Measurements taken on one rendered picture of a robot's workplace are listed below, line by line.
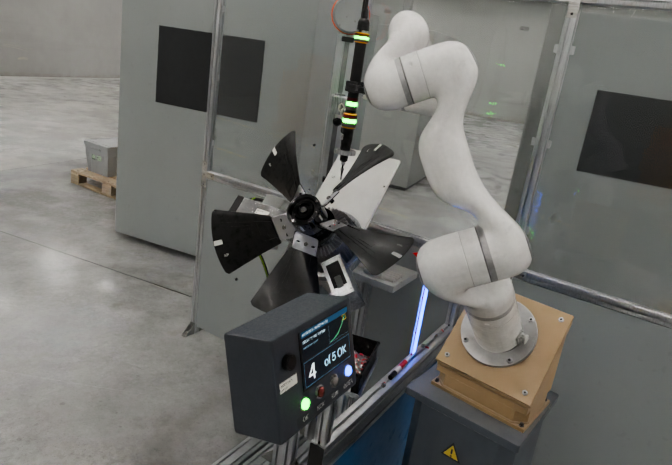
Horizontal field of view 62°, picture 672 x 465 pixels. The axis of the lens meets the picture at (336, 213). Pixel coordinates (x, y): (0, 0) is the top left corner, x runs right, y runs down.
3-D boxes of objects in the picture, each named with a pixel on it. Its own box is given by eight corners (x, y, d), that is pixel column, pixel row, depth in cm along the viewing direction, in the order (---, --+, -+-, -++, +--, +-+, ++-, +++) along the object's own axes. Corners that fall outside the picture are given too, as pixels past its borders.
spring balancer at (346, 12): (328, 32, 237) (329, 31, 230) (333, -8, 233) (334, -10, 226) (365, 37, 238) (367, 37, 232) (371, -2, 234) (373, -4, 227)
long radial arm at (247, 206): (315, 231, 210) (304, 216, 201) (306, 248, 208) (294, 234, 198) (256, 211, 224) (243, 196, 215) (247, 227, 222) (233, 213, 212)
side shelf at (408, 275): (347, 253, 262) (348, 247, 261) (416, 278, 245) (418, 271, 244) (319, 266, 242) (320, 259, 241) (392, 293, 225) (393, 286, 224)
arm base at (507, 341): (550, 316, 140) (545, 279, 127) (517, 381, 134) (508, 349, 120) (482, 288, 152) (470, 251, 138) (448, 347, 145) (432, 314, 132)
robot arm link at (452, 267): (521, 313, 124) (509, 256, 107) (440, 333, 128) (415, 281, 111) (506, 269, 132) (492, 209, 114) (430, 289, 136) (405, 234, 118)
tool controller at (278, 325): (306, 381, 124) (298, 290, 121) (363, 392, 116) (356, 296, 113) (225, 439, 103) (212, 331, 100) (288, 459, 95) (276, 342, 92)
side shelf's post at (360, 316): (339, 428, 269) (366, 269, 246) (346, 432, 267) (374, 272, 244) (335, 432, 266) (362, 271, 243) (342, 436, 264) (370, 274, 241)
